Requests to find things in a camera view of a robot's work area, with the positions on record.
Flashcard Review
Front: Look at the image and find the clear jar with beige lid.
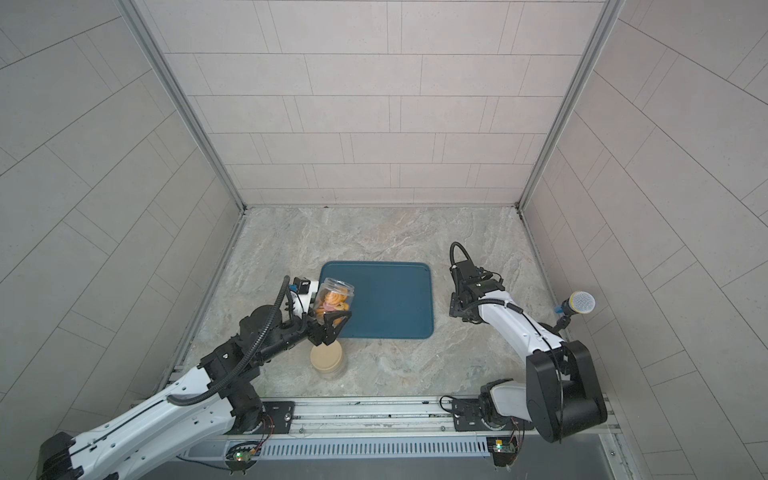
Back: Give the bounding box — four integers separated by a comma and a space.
310, 340, 346, 379

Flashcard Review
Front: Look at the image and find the circuit board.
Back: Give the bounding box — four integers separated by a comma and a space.
486, 436, 520, 468
224, 442, 260, 474

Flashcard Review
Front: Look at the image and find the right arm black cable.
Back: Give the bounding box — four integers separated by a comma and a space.
448, 241, 568, 445

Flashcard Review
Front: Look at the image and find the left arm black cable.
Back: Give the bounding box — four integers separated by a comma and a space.
166, 275, 292, 408

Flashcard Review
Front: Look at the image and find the aluminium mounting rail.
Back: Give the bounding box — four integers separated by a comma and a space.
116, 392, 622, 445

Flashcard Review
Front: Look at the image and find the clear jar with red lid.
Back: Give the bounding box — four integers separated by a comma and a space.
314, 278, 354, 318

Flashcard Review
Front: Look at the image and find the teal plastic tray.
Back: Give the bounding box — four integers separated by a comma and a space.
320, 261, 434, 340

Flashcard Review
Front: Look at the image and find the microphone with foam head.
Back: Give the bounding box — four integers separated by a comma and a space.
553, 291, 596, 333

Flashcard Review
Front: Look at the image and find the right circuit board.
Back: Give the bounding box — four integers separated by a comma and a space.
486, 436, 520, 468

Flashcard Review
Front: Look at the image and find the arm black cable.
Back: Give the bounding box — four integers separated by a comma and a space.
166, 275, 292, 408
448, 241, 568, 445

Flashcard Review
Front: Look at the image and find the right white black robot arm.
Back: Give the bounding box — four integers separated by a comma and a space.
449, 260, 608, 443

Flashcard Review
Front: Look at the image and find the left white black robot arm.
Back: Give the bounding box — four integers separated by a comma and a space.
36, 305, 352, 479

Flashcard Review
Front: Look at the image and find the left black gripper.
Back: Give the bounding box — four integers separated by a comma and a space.
257, 298, 352, 364

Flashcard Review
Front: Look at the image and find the left circuit board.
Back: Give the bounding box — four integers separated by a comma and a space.
224, 442, 260, 474

